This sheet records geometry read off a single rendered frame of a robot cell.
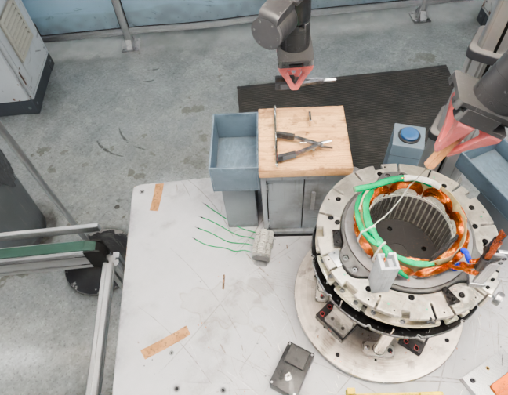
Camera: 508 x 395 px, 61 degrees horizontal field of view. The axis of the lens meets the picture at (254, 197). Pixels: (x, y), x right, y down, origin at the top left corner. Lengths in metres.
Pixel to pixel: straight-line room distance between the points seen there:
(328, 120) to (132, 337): 0.68
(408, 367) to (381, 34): 2.50
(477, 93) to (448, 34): 2.71
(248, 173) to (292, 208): 0.17
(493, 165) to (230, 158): 0.59
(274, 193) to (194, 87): 1.86
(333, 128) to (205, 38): 2.26
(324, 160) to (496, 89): 0.45
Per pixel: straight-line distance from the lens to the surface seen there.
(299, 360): 0.97
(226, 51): 3.04
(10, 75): 2.81
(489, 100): 0.59
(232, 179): 0.95
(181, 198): 1.25
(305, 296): 1.06
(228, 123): 1.06
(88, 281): 2.11
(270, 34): 0.75
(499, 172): 1.07
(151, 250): 1.18
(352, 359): 1.02
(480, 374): 1.09
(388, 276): 0.70
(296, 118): 1.02
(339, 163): 0.93
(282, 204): 1.04
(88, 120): 2.79
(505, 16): 1.06
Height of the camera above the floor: 1.78
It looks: 55 degrees down
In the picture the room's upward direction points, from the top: 6 degrees counter-clockwise
